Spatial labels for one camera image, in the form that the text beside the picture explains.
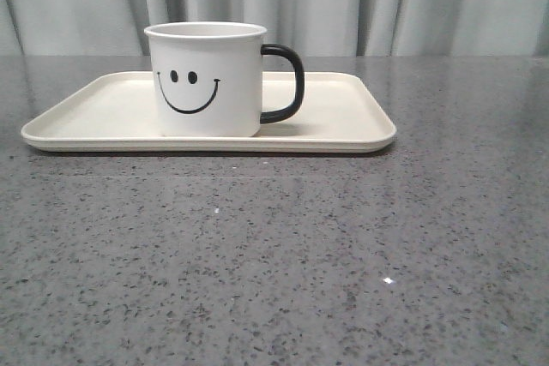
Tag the white smiley mug black handle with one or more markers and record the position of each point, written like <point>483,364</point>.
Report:
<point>208,78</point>

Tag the grey-white pleated curtain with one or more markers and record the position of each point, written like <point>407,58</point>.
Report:
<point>315,28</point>

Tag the cream rectangular plastic tray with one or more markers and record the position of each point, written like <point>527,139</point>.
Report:
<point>115,113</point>

